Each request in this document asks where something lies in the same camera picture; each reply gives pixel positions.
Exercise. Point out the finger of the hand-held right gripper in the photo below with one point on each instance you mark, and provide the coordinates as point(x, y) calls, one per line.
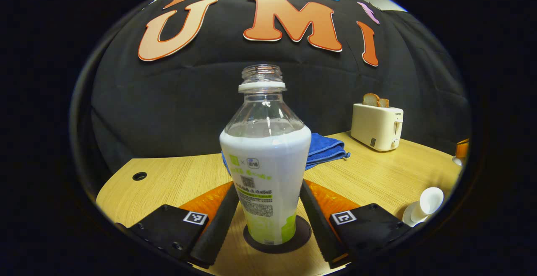
point(462, 148)

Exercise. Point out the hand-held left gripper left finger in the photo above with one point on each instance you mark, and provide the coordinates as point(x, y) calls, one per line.
point(218, 230)

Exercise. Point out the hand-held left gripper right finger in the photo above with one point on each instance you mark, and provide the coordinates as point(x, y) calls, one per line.
point(321, 230)

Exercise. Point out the dark round coaster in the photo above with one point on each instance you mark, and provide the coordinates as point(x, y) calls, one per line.
point(302, 236)

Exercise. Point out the white teacup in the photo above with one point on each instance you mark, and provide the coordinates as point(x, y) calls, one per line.
point(430, 200)

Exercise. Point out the clear water bottle green label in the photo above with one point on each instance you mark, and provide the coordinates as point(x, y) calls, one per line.
point(266, 162)

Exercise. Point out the blue folded towel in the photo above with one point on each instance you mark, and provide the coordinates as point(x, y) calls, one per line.
point(325, 148)

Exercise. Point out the white saucer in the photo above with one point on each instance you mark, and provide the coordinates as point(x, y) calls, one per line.
point(407, 219)

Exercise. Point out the white toaster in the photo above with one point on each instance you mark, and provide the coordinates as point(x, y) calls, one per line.
point(375, 127)

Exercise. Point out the brown bread slice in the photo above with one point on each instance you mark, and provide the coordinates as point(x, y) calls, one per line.
point(370, 100)
point(384, 103)

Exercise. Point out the black backdrop cloth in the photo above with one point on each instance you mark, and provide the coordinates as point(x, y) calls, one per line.
point(168, 100)

